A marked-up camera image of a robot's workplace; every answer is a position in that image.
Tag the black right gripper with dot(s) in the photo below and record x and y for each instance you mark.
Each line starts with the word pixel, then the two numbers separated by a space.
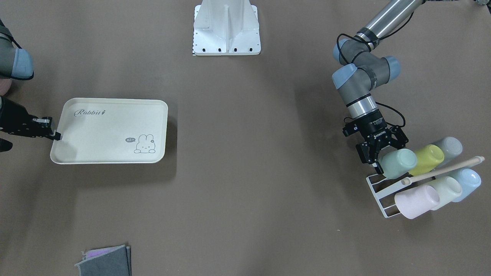
pixel 13 118

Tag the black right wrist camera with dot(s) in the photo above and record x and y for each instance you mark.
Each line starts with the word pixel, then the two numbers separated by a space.
pixel 5 145

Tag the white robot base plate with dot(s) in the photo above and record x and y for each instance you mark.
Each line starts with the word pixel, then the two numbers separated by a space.
pixel 226 28

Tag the pink cup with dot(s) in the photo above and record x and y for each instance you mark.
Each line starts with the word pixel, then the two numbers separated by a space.
pixel 416 201

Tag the folded grey cloth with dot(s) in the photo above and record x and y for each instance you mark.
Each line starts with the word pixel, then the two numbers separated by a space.
pixel 109 261

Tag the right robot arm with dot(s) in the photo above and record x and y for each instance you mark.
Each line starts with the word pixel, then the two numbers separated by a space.
pixel 16 64

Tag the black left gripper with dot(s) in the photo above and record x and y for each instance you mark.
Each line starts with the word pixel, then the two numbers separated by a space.
pixel 375 127

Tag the mint green cup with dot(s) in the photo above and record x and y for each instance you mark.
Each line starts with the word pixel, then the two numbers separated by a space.
pixel 397 163

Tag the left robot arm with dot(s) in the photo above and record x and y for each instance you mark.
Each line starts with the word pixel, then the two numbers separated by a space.
pixel 361 72

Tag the cream white cup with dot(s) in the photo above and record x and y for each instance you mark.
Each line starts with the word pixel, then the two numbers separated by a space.
pixel 447 188

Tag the light blue cup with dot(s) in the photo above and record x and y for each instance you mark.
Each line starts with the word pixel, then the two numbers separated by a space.
pixel 469 180

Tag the white wire cup rack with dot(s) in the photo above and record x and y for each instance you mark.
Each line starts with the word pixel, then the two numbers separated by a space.
pixel 383 190

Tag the pink bowl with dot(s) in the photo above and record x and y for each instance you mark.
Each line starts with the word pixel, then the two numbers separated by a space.
pixel 5 85

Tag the grey cup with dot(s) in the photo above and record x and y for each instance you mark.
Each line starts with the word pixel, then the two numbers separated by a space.
pixel 450 146

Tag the yellow cup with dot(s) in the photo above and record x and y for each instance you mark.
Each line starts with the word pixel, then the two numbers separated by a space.
pixel 427 158

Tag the cream rabbit print tray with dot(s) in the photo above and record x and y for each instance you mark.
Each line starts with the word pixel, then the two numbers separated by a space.
pixel 111 131

